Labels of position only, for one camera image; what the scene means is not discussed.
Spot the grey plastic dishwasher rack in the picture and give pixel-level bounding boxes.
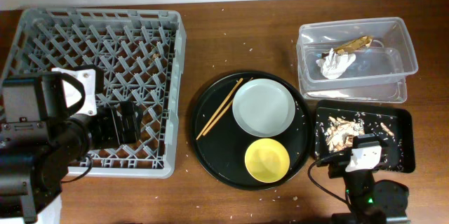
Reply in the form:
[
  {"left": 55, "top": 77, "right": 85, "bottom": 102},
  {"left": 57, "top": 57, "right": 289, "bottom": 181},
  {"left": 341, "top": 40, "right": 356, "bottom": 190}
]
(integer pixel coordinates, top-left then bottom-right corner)
[{"left": 1, "top": 8, "right": 187, "bottom": 178}]

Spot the wooden chopstick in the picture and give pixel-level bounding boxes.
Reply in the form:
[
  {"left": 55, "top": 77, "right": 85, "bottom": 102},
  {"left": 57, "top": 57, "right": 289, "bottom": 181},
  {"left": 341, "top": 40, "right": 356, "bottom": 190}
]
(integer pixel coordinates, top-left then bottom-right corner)
[
  {"left": 196, "top": 78, "right": 243, "bottom": 140},
  {"left": 202, "top": 82, "right": 242, "bottom": 136}
]

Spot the small clear plastic bin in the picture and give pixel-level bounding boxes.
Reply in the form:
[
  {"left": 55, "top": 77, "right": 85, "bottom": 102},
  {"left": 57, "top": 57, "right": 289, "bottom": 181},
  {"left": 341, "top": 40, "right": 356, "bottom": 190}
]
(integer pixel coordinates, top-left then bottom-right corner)
[{"left": 299, "top": 47, "right": 408, "bottom": 103}]

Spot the white napkin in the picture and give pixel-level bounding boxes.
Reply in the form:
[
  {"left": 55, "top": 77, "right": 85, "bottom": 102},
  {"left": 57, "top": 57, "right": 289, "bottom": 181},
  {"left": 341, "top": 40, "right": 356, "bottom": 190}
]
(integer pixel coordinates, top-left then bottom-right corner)
[{"left": 316, "top": 49, "right": 356, "bottom": 79}]

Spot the round black serving tray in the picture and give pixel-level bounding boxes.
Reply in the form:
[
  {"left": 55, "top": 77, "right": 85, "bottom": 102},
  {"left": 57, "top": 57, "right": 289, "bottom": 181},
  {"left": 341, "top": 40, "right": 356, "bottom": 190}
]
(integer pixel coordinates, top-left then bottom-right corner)
[{"left": 189, "top": 71, "right": 313, "bottom": 190}]

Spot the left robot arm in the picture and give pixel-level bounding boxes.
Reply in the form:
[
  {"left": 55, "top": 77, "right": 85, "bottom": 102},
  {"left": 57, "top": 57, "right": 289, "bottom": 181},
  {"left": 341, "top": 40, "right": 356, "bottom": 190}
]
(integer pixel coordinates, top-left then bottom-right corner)
[{"left": 1, "top": 65, "right": 142, "bottom": 223}]

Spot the black rectangular tray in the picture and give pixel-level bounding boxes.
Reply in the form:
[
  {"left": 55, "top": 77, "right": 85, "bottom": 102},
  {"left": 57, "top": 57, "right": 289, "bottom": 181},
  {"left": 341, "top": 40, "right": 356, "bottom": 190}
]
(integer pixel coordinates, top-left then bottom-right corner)
[{"left": 314, "top": 100, "right": 415, "bottom": 173}]

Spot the food scraps pile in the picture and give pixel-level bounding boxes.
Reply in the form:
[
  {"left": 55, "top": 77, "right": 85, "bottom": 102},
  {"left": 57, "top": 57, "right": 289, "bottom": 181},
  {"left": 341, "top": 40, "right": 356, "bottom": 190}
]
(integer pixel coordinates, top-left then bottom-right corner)
[{"left": 324, "top": 115, "right": 396, "bottom": 153}]

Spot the large clear plastic bin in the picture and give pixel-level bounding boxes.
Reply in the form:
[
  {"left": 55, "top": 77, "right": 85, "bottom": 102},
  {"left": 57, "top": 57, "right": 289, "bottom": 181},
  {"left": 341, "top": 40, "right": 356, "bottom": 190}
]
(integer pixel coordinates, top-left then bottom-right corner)
[{"left": 297, "top": 17, "right": 418, "bottom": 88}]

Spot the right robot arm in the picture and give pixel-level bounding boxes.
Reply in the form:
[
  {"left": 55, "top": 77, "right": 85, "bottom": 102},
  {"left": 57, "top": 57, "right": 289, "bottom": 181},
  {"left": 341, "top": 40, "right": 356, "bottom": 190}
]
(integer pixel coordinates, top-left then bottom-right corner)
[{"left": 307, "top": 133, "right": 411, "bottom": 224}]

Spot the grey round plate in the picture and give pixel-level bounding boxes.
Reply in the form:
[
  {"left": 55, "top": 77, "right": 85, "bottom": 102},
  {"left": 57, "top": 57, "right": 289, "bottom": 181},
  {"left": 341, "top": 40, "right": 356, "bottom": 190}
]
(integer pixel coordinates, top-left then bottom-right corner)
[{"left": 232, "top": 79, "right": 295, "bottom": 138}]

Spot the yellow bowl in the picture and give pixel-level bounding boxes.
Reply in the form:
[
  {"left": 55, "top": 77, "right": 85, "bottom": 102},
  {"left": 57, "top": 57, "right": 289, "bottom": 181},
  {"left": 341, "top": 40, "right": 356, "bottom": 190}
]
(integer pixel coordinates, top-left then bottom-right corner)
[{"left": 244, "top": 138, "right": 290, "bottom": 183}]

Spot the gold foil wrapper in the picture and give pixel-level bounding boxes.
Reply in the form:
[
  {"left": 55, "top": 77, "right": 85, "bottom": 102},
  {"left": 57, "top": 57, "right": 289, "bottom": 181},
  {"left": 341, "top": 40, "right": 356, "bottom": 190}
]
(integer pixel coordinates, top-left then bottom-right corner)
[{"left": 332, "top": 36, "right": 373, "bottom": 55}]

